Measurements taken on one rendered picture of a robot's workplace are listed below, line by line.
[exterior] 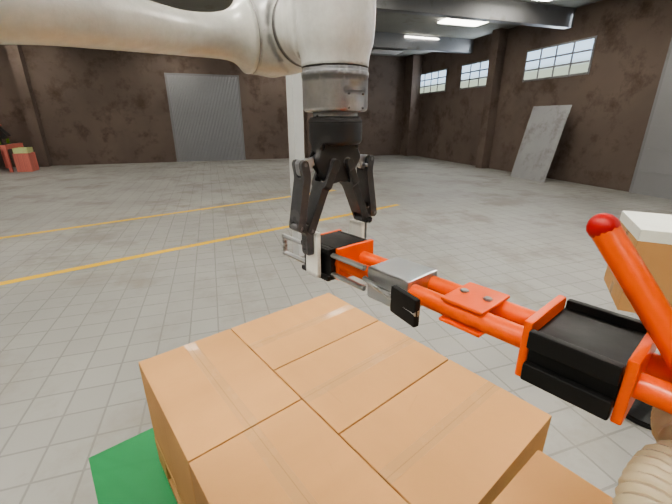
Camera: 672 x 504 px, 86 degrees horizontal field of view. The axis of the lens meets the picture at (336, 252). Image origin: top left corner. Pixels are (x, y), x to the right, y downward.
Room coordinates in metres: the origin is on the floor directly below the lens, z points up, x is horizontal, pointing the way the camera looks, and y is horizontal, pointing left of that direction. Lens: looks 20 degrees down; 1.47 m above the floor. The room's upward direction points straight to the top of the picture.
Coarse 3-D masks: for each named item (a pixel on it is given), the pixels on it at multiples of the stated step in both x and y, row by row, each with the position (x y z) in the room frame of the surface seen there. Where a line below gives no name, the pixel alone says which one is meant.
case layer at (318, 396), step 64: (256, 320) 1.56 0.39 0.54; (320, 320) 1.56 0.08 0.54; (192, 384) 1.10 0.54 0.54; (256, 384) 1.10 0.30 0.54; (320, 384) 1.10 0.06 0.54; (384, 384) 1.10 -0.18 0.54; (448, 384) 1.10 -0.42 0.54; (192, 448) 0.82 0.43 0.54; (256, 448) 0.82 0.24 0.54; (320, 448) 0.82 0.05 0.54; (384, 448) 0.82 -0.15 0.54; (448, 448) 0.82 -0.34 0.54; (512, 448) 0.82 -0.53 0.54
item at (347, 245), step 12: (324, 240) 0.54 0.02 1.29; (336, 240) 0.54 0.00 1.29; (348, 240) 0.54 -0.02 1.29; (360, 240) 0.54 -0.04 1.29; (372, 240) 0.54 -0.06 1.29; (336, 252) 0.50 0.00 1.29; (348, 252) 0.51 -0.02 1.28; (360, 252) 0.52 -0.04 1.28; (372, 252) 0.54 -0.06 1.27; (336, 264) 0.50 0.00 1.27; (348, 276) 0.51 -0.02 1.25
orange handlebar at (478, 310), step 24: (432, 288) 0.42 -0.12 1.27; (456, 288) 0.39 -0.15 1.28; (480, 288) 0.38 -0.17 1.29; (456, 312) 0.35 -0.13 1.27; (480, 312) 0.33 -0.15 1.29; (504, 312) 0.35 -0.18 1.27; (528, 312) 0.33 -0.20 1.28; (480, 336) 0.33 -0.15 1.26; (504, 336) 0.30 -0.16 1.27; (648, 384) 0.22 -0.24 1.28
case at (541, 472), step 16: (528, 464) 0.43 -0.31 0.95; (544, 464) 0.43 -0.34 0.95; (560, 464) 0.43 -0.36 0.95; (512, 480) 0.40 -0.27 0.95; (528, 480) 0.40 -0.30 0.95; (544, 480) 0.40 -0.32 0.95; (560, 480) 0.40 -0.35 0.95; (576, 480) 0.40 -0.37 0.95; (512, 496) 0.38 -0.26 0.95; (528, 496) 0.38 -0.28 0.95; (544, 496) 0.38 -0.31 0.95; (560, 496) 0.38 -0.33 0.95; (576, 496) 0.38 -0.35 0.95; (592, 496) 0.38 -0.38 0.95; (608, 496) 0.38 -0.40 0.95
